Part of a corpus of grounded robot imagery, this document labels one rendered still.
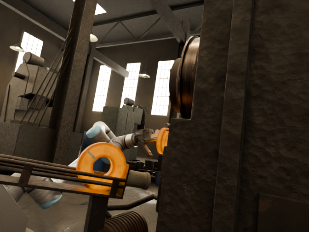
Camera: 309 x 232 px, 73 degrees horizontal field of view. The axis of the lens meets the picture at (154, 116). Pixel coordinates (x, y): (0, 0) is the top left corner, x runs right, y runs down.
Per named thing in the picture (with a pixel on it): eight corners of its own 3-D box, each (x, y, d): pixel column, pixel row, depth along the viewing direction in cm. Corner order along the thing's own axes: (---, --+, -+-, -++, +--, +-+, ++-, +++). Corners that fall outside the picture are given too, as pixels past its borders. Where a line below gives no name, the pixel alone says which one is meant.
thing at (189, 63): (213, 137, 119) (221, 60, 125) (187, 126, 78) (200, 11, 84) (202, 136, 122) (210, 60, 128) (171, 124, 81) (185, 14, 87)
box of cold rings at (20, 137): (47, 166, 456) (54, 127, 468) (75, 174, 410) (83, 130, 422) (-21, 168, 351) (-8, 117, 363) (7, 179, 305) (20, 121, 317)
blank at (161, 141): (174, 131, 128) (169, 131, 129) (164, 124, 115) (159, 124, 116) (169, 156, 124) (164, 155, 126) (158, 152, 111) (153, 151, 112)
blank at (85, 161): (101, 202, 65) (99, 199, 68) (135, 165, 71) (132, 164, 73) (65, 168, 61) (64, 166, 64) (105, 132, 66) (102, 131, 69)
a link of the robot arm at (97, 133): (101, 118, 183) (99, 122, 117) (110, 129, 185) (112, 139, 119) (90, 126, 181) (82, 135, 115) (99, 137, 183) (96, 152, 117)
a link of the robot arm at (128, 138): (125, 148, 126) (134, 148, 135) (132, 147, 124) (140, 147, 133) (124, 133, 129) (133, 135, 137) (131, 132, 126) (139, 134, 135)
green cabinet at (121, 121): (91, 173, 450) (102, 106, 471) (111, 171, 511) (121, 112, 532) (108, 177, 428) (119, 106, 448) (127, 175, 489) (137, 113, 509)
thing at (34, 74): (-21, 152, 521) (5, 46, 560) (25, 153, 632) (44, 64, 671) (16, 161, 465) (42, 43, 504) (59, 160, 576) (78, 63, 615)
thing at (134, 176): (148, 192, 71) (152, 174, 72) (124, 188, 67) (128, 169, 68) (141, 187, 76) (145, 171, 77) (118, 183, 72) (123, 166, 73)
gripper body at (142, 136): (148, 127, 122) (131, 131, 127) (150, 142, 120) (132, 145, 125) (154, 129, 129) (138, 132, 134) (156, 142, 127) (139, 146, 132)
